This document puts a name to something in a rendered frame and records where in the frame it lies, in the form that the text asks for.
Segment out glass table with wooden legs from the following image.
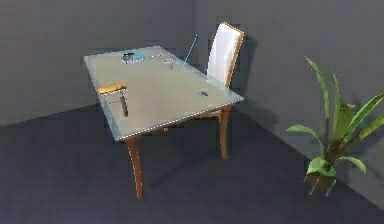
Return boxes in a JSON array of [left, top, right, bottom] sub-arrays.
[[83, 45, 245, 201]]

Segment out thin blue stick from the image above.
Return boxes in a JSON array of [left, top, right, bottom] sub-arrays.
[[183, 34, 199, 65]]

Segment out blue and black flat object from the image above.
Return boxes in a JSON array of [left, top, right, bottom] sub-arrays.
[[121, 52, 146, 64]]

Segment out green house plant in pot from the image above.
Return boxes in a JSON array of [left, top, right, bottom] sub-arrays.
[[285, 56, 384, 198]]

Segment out white chair with wooden frame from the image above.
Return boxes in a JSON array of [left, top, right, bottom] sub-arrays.
[[205, 21, 245, 90]]

